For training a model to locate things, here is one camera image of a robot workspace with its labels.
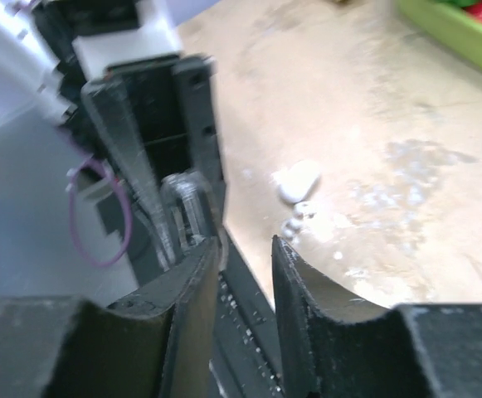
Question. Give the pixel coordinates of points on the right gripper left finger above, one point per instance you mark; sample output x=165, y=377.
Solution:
x=155, y=342

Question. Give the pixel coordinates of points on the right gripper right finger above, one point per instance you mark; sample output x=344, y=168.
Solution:
x=335, y=344

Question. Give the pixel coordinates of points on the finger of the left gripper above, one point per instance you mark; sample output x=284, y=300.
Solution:
x=192, y=79
x=108, y=105

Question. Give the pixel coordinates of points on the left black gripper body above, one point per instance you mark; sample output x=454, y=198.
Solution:
x=152, y=95

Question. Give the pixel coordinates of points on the white earbud charging case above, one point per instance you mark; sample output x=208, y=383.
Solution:
x=295, y=183

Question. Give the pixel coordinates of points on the black earbud charging case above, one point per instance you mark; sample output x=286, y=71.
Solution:
x=186, y=196

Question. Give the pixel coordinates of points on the white earbud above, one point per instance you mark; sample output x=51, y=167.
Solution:
x=291, y=228
x=304, y=209

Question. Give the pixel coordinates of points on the green plastic basket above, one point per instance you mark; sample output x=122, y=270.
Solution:
x=449, y=25

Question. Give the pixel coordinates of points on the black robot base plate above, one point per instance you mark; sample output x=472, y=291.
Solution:
x=246, y=360

